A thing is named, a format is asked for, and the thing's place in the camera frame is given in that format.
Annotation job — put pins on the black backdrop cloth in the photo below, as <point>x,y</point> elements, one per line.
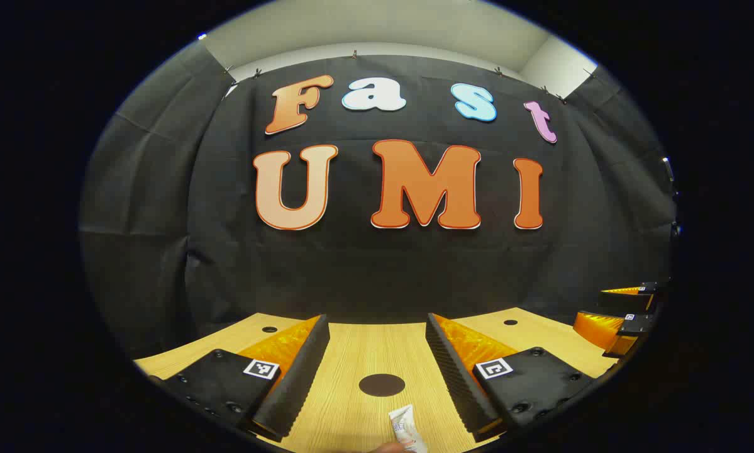
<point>376,270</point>

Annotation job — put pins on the wooden desktop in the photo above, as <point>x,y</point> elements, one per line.
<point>376,349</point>

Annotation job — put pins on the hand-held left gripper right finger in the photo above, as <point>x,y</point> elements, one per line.
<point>455,377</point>

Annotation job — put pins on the dark round coaster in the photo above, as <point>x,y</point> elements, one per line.
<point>382,385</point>

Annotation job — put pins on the white toothpaste tube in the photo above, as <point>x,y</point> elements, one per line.
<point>405,429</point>

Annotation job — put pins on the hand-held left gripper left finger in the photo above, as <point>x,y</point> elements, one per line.
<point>295,377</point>

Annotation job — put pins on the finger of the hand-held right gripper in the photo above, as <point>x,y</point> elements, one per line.
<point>628,301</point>
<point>603,327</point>

